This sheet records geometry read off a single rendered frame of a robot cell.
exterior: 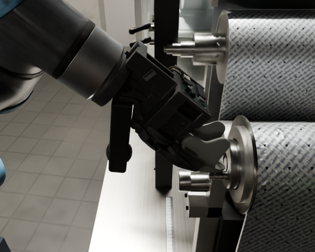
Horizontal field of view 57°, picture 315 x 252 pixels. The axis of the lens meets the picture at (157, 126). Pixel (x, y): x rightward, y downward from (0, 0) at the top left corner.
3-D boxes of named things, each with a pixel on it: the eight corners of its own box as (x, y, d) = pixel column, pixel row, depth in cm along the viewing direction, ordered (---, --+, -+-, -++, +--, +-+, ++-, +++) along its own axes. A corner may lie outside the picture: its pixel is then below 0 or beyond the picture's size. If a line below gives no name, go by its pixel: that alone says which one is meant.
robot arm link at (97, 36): (50, 91, 31) (69, 60, 38) (86, 114, 33) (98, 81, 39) (88, 38, 28) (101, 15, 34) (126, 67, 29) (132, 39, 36)
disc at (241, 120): (223, 161, 55) (236, 95, 45) (225, 161, 55) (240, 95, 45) (239, 234, 43) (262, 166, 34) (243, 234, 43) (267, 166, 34)
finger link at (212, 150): (254, 164, 38) (204, 127, 34) (220, 188, 41) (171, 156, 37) (248, 149, 40) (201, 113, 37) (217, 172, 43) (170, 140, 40)
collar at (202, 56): (190, 58, 64) (192, 28, 60) (217, 58, 64) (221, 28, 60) (193, 70, 59) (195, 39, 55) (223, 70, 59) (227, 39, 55)
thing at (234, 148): (225, 128, 44) (234, 170, 39) (238, 128, 44) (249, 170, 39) (218, 158, 50) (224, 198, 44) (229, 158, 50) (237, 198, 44)
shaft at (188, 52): (163, 53, 62) (163, 38, 60) (191, 53, 62) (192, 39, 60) (163, 59, 59) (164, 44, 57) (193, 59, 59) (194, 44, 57)
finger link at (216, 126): (248, 149, 40) (201, 113, 37) (217, 172, 43) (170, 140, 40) (243, 135, 43) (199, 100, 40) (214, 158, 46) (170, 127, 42)
